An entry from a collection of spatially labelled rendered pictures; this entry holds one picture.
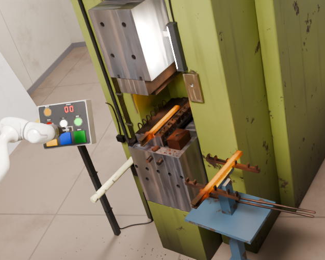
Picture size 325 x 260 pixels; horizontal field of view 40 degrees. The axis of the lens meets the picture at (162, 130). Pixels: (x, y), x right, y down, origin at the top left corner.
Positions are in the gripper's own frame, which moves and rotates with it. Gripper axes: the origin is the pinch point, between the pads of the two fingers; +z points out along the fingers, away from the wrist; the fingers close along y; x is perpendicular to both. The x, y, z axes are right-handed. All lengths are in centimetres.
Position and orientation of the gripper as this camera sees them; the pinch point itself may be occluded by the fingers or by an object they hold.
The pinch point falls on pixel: (69, 129)
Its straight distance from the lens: 271.6
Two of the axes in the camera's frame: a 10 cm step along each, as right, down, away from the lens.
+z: 2.5, -0.8, 9.6
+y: 9.6, -1.1, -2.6
